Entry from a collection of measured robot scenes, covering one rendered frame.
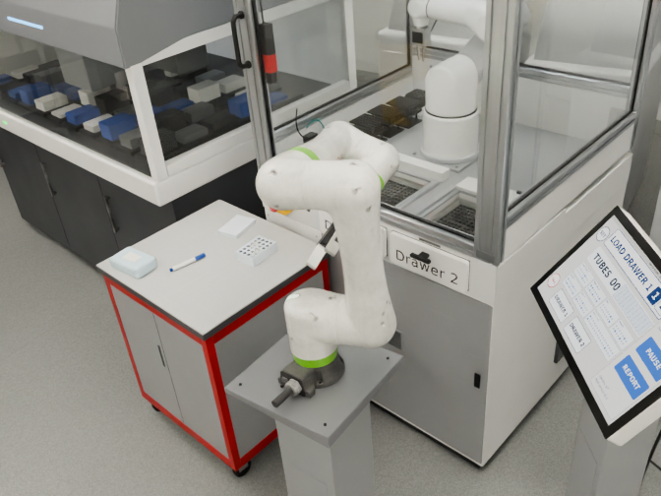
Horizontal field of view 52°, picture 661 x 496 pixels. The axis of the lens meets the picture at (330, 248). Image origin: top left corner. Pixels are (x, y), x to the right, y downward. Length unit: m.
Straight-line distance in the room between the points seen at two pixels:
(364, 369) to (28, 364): 2.01
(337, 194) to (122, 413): 1.87
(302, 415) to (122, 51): 1.41
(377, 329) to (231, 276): 0.81
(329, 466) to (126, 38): 1.56
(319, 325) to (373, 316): 0.15
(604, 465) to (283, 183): 1.08
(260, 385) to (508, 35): 1.09
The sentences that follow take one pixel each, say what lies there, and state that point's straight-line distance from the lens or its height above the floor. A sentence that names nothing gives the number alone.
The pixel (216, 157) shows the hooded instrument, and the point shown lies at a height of 0.89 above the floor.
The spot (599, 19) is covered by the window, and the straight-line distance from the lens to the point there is 2.19.
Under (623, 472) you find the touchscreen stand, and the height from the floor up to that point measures 0.60.
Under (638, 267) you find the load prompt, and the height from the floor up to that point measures 1.16.
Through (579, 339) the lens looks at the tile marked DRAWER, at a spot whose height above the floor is 1.00.
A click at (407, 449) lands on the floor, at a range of 2.73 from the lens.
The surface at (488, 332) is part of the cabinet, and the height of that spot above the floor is 0.69.
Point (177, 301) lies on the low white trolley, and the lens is 2.29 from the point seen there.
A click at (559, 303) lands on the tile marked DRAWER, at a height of 1.00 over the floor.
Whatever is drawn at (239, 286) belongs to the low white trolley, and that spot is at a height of 0.76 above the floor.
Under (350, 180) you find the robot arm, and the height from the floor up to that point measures 1.42.
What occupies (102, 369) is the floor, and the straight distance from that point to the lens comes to 3.33.
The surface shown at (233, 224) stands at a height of 0.78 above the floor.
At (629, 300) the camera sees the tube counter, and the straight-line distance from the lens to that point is 1.66.
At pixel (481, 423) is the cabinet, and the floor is 0.28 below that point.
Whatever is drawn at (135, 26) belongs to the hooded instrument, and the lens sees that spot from 2.55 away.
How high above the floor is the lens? 2.10
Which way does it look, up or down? 34 degrees down
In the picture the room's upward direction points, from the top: 5 degrees counter-clockwise
